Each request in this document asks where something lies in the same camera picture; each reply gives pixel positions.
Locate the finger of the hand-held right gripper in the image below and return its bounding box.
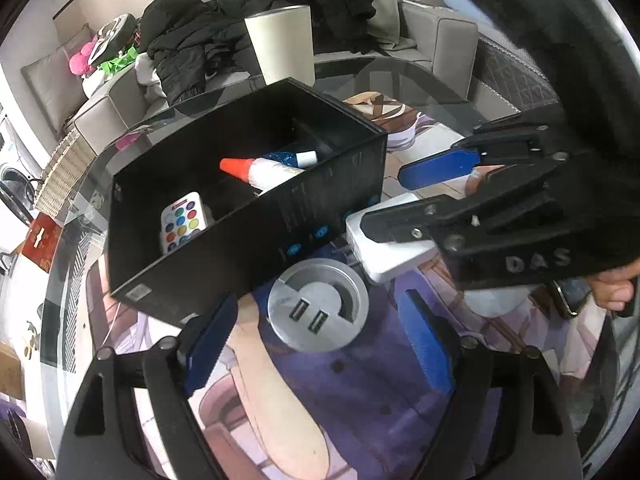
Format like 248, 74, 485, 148
398, 112, 572, 192
360, 160, 569, 257

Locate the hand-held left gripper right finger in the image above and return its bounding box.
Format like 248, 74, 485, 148
398, 287, 583, 480

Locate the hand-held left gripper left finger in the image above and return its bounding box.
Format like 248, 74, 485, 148
55, 292, 240, 480

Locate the white charger with prongs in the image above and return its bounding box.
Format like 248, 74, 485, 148
345, 192, 438, 286

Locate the round grey usb hub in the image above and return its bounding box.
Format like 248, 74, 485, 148
267, 259, 370, 351

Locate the black cardboard box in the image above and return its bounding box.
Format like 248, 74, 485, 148
107, 77, 390, 328

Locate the white watercolour paint palette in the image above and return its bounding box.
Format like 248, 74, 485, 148
160, 191, 216, 256

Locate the blue bottle white cap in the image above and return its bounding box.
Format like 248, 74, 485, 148
260, 149, 319, 168

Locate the white glue bottle orange cap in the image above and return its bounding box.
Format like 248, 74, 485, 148
220, 157, 306, 193

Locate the person's right hand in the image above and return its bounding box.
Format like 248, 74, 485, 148
590, 262, 640, 318

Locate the printed figure desk mat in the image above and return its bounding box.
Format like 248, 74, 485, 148
85, 90, 616, 480

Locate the dark quilted seat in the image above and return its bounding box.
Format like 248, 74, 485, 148
475, 35, 558, 113

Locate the grey sofa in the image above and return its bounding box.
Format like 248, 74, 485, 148
72, 0, 478, 156

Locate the grey garment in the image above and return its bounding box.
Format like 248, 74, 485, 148
357, 0, 416, 51

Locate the light blue cushion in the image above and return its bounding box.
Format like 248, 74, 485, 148
442, 0, 481, 18

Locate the black clothes pile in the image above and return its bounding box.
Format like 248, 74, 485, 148
265, 0, 376, 56

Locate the red gift box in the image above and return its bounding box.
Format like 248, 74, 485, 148
22, 212, 63, 273

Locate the grey white tumbler cup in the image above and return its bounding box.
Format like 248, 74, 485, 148
244, 4, 316, 88

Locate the brown cardboard box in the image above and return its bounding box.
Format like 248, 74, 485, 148
0, 342, 26, 403

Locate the wicker basket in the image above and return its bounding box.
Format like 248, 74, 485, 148
37, 127, 96, 221

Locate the white washing machine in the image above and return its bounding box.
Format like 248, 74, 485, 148
0, 115, 43, 231

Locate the white garment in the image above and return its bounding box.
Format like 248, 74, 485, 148
135, 52, 168, 101

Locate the black puffer jacket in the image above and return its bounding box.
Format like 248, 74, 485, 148
135, 0, 281, 106

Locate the green cloth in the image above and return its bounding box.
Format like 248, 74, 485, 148
97, 47, 138, 74

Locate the grey pillow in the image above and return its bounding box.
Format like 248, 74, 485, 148
21, 25, 96, 126

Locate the pink plush toy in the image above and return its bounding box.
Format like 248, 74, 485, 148
69, 37, 98, 77

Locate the black white round cushion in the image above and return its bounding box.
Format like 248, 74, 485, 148
87, 12, 138, 68

